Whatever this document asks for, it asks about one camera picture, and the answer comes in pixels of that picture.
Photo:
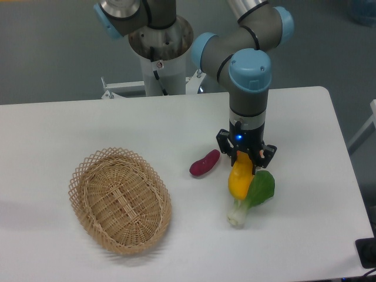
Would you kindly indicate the woven wicker basket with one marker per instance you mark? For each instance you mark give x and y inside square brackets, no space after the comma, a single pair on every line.
[120,200]

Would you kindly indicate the black device at table edge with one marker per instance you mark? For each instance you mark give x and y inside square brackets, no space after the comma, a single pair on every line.
[366,252]

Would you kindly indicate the white metal base frame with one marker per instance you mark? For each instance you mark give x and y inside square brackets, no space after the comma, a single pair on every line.
[137,88]

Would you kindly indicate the white furniture leg right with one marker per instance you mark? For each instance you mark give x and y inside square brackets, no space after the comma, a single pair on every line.
[363,133]

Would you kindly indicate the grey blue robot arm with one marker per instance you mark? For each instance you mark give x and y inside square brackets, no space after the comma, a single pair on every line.
[239,62]

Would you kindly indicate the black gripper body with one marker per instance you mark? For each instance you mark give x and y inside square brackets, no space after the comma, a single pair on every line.
[246,140]

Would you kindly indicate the purple sweet potato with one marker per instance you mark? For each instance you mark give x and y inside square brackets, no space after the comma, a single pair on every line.
[204,165]

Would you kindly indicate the green bok choy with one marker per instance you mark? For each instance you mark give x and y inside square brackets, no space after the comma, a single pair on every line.
[261,189]

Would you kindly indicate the yellow mango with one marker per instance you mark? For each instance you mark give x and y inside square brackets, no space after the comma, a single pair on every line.
[240,176]

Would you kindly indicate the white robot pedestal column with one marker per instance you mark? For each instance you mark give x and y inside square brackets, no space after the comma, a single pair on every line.
[162,54]

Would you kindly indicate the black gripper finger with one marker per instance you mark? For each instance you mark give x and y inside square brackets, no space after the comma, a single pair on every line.
[225,145]
[262,155]

